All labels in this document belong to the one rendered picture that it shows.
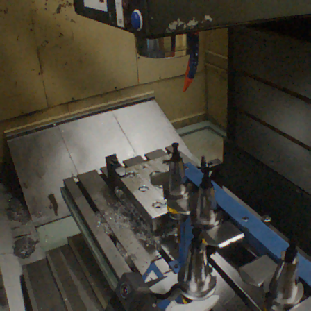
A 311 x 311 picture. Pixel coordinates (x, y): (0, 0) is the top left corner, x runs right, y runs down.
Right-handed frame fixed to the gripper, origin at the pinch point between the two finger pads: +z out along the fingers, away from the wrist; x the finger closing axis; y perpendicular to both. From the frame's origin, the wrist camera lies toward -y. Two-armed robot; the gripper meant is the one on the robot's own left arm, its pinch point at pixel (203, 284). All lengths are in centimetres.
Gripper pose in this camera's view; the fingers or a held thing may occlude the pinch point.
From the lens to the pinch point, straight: 63.7
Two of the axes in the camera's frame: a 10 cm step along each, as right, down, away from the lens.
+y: 0.8, 8.5, 5.3
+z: 8.8, -3.1, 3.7
